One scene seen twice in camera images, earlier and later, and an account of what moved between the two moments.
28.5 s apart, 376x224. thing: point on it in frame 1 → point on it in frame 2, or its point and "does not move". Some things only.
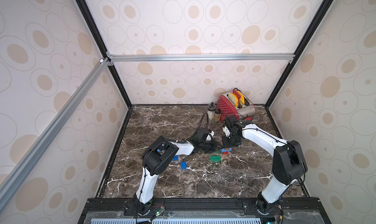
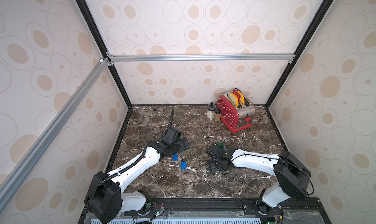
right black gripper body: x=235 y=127 → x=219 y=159
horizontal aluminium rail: x=202 y=57 does not move
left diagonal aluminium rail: x=9 y=182 does not move
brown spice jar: x=217 y=116 does not move
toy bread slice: x=233 y=98 does not move
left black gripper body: x=208 y=147 → x=179 y=145
